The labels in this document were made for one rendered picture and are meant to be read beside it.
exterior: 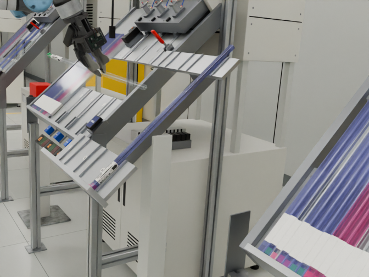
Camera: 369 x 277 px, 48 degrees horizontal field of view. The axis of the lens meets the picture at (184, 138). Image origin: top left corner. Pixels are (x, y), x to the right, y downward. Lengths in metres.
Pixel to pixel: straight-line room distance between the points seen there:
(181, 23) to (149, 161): 0.59
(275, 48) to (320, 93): 1.34
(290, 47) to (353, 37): 1.15
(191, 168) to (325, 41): 1.74
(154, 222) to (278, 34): 0.97
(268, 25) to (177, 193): 0.76
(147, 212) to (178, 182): 0.42
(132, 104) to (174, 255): 0.65
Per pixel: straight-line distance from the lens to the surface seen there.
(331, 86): 3.04
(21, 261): 2.19
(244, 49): 1.68
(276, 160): 1.93
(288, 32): 1.84
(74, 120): 1.56
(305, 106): 3.18
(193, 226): 1.72
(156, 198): 1.18
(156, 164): 1.14
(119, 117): 1.41
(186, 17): 1.55
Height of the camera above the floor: 1.07
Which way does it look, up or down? 13 degrees down
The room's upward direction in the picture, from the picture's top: 4 degrees clockwise
